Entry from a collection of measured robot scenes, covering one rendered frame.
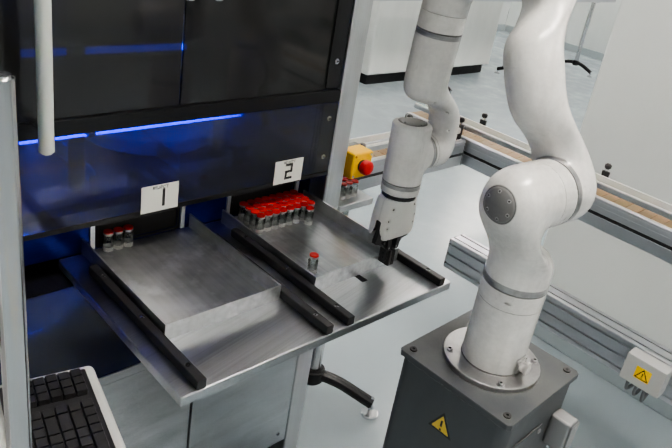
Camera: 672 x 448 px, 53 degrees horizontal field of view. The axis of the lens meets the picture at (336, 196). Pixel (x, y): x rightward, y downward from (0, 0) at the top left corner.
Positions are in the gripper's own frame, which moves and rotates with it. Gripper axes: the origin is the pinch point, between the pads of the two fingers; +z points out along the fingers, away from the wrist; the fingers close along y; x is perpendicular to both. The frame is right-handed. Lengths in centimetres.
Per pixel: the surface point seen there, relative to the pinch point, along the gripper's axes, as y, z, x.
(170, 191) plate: 38.7, -11.2, -28.4
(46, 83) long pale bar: 66, -39, -21
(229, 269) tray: 30.6, 3.8, -16.7
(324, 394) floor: -38, 91, -45
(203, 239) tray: 28.6, 3.5, -30.0
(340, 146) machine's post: -9.4, -14.2, -28.5
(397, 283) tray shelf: 1.0, 4.3, 5.3
